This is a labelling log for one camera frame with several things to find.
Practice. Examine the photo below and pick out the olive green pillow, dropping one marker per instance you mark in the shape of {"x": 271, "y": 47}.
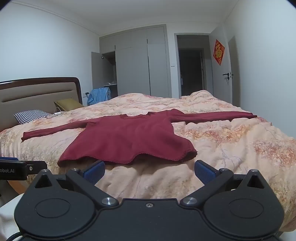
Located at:
{"x": 68, "y": 104}

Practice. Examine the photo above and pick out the grey built-in wardrobe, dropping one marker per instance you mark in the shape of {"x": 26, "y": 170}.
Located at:
{"x": 136, "y": 64}

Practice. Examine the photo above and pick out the houndstooth pillow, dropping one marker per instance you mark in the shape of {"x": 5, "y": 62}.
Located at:
{"x": 31, "y": 115}

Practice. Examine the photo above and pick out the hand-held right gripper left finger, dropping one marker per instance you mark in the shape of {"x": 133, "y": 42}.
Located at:
{"x": 94, "y": 173}

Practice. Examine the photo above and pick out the blue cloth heap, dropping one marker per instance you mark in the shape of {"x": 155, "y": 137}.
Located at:
{"x": 99, "y": 95}

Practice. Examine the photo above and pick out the floral peach blanket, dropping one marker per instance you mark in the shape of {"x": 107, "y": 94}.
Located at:
{"x": 231, "y": 148}

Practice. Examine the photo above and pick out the brown padded bed headboard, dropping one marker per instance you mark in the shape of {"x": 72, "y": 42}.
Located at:
{"x": 34, "y": 95}

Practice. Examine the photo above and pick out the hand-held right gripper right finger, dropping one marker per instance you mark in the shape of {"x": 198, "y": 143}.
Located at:
{"x": 205, "y": 173}

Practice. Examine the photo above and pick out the white room door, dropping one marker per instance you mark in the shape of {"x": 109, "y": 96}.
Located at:
{"x": 219, "y": 83}

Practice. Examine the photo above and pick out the dark red sweater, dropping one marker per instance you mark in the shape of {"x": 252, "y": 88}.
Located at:
{"x": 129, "y": 141}

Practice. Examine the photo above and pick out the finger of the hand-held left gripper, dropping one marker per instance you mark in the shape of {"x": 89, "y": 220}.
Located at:
{"x": 8, "y": 159}

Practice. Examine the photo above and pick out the red diamond door decoration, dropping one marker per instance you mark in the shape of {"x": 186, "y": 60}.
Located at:
{"x": 218, "y": 52}

